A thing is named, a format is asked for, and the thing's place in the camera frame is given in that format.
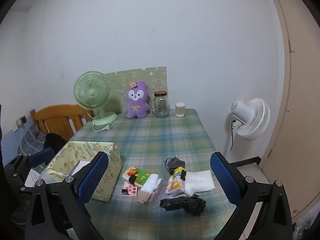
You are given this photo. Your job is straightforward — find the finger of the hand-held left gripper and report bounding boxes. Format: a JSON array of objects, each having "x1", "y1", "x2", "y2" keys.
[{"x1": 4, "y1": 148, "x2": 55, "y2": 193}]

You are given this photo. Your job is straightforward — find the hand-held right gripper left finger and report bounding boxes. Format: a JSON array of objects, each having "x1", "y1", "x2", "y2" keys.
[{"x1": 24, "y1": 151, "x2": 109, "y2": 240}]

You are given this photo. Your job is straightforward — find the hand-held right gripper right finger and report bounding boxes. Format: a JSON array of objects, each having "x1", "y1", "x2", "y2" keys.
[{"x1": 209, "y1": 152, "x2": 293, "y2": 240}]

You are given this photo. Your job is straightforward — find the patterned storage box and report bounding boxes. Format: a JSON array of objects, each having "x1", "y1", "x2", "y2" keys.
[{"x1": 46, "y1": 141, "x2": 123, "y2": 202}]

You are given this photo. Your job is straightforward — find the white towel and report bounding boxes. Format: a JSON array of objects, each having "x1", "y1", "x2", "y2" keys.
[{"x1": 184, "y1": 170, "x2": 215, "y2": 196}]

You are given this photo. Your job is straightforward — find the pink tissue packet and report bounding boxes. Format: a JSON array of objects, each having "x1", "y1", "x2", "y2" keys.
[{"x1": 122, "y1": 181, "x2": 139, "y2": 197}]

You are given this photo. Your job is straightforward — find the black cloth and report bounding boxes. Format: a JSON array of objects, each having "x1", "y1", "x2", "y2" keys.
[{"x1": 159, "y1": 195, "x2": 206, "y2": 215}]

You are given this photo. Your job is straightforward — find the green tissue packet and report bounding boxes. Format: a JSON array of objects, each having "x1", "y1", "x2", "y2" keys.
[{"x1": 122, "y1": 166, "x2": 152, "y2": 188}]

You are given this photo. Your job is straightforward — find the grey sock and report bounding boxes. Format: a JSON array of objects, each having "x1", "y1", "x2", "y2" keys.
[{"x1": 164, "y1": 156, "x2": 186, "y2": 173}]

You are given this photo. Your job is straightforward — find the white tissue pack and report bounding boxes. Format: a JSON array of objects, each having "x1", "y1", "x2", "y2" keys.
[{"x1": 141, "y1": 174, "x2": 162, "y2": 193}]

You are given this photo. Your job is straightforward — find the white paper sheet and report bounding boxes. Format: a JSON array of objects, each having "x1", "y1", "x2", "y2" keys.
[{"x1": 69, "y1": 160, "x2": 91, "y2": 176}]

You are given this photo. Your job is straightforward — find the plaid pillow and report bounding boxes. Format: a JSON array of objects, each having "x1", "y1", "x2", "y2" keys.
[{"x1": 17, "y1": 125, "x2": 50, "y2": 155}]

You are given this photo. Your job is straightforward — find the black jacket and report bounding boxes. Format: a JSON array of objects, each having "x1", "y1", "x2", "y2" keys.
[{"x1": 43, "y1": 133, "x2": 68, "y2": 153}]

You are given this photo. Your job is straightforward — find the white standing fan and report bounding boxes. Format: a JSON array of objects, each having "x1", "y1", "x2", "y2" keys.
[{"x1": 225, "y1": 98, "x2": 271, "y2": 153}]

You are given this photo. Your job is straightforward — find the green desk fan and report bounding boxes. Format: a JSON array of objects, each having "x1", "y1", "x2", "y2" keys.
[{"x1": 73, "y1": 71, "x2": 118, "y2": 126}]

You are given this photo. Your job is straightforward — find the purple plush toy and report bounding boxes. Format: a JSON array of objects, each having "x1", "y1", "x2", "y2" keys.
[{"x1": 126, "y1": 81, "x2": 151, "y2": 119}]

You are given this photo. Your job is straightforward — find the glass jar mug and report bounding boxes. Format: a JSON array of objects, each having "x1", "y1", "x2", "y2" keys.
[{"x1": 150, "y1": 91, "x2": 170, "y2": 118}]

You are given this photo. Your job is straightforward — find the patterned cardboard panel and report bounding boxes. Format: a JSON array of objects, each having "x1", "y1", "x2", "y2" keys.
[{"x1": 104, "y1": 67, "x2": 170, "y2": 113}]

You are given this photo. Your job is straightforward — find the beige door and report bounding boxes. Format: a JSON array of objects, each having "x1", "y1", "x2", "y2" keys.
[{"x1": 259, "y1": 0, "x2": 320, "y2": 220}]

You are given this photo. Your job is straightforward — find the white charging cable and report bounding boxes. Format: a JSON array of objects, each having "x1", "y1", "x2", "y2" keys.
[{"x1": 18, "y1": 127, "x2": 25, "y2": 155}]

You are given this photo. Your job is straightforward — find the black fan cable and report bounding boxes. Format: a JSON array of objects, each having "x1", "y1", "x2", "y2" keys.
[{"x1": 230, "y1": 120, "x2": 238, "y2": 152}]

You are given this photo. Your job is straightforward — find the green fan power cord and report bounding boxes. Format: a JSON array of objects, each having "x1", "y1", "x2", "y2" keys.
[{"x1": 92, "y1": 120, "x2": 112, "y2": 132}]

